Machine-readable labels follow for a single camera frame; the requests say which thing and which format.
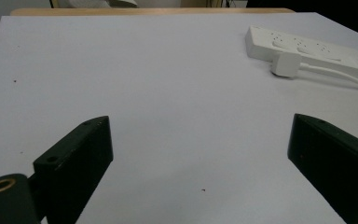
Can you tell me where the white plug with cable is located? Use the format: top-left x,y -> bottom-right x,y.
270,51 -> 358,91

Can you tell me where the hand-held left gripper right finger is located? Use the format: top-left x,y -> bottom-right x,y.
286,113 -> 358,224

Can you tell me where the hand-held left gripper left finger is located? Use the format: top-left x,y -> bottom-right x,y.
33,115 -> 115,224

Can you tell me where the white power strip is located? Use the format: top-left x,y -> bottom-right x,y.
245,25 -> 358,84

